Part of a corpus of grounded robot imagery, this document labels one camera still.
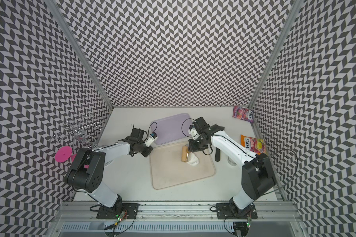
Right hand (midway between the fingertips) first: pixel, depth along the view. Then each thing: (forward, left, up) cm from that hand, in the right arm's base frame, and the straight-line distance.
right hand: (191, 151), depth 82 cm
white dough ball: (-1, -1, -9) cm, 9 cm away
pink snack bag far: (+35, -40, -8) cm, 53 cm away
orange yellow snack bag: (+8, -43, -9) cm, 44 cm away
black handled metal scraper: (+3, -16, -10) cm, 19 cm away
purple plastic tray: (+25, +14, -12) cm, 31 cm away
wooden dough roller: (+3, +4, -6) cm, 8 cm away
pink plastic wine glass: (-9, +57, +17) cm, 60 cm away
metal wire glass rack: (+2, +53, +17) cm, 56 cm away
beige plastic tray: (-5, +14, -14) cm, 21 cm away
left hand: (+7, +28, -11) cm, 31 cm away
